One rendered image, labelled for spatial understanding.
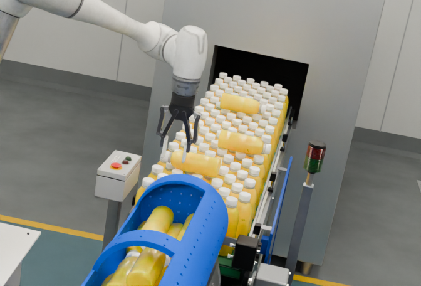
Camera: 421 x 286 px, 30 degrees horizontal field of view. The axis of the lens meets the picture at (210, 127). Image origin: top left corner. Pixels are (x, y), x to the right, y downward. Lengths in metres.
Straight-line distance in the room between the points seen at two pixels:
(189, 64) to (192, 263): 0.70
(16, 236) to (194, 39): 0.79
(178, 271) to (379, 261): 3.10
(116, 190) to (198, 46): 0.59
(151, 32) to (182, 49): 0.14
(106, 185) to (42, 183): 2.47
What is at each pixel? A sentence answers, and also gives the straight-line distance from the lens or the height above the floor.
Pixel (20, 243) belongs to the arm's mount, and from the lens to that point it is 2.36.
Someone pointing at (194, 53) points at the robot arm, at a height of 1.56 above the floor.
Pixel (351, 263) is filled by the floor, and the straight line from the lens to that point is 4.81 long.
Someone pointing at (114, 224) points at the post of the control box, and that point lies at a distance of 2.82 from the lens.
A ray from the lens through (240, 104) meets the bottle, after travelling 3.42.
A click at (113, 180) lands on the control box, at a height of 1.07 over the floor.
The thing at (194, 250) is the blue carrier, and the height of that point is 1.19.
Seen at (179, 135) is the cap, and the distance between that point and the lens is 3.07.
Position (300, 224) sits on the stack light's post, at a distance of 2.88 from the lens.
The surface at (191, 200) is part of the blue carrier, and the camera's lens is 2.40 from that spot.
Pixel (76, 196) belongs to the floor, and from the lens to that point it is 5.00.
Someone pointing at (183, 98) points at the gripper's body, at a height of 1.41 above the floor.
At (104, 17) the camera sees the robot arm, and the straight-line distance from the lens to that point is 2.22.
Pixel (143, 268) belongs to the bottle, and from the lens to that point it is 1.95.
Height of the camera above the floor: 2.16
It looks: 19 degrees down
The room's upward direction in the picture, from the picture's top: 10 degrees clockwise
